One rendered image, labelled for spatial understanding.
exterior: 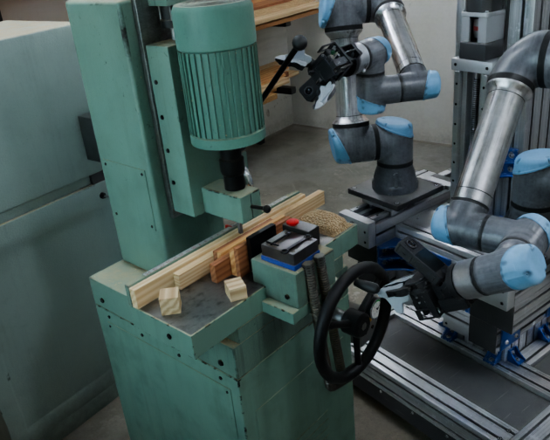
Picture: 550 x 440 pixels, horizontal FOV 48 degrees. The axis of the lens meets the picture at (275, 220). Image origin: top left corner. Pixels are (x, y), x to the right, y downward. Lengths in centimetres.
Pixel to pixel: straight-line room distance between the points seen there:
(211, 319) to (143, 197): 43
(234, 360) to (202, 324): 15
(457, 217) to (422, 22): 359
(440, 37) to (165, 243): 343
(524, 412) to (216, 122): 134
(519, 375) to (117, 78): 158
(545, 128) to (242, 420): 120
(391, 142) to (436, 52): 283
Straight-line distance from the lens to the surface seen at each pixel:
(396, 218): 205
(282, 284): 139
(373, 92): 167
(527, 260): 114
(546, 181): 171
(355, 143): 197
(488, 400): 218
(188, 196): 155
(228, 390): 152
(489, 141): 133
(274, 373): 157
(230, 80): 136
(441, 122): 489
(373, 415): 240
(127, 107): 155
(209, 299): 141
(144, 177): 159
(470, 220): 127
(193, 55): 136
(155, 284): 143
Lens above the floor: 165
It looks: 26 degrees down
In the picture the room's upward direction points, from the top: 6 degrees counter-clockwise
